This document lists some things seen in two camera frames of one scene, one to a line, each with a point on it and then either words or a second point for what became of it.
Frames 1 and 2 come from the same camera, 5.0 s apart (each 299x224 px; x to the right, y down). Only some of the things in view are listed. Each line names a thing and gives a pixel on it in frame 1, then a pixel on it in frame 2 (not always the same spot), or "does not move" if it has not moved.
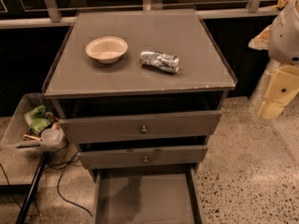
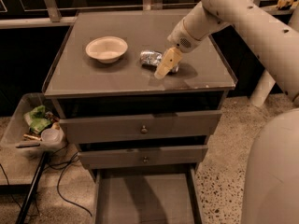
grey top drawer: x=79 y=131 does not move
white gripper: x=285 y=36 to x=180 y=38
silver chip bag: x=160 y=61 does not move
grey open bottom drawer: x=148 y=196 does not move
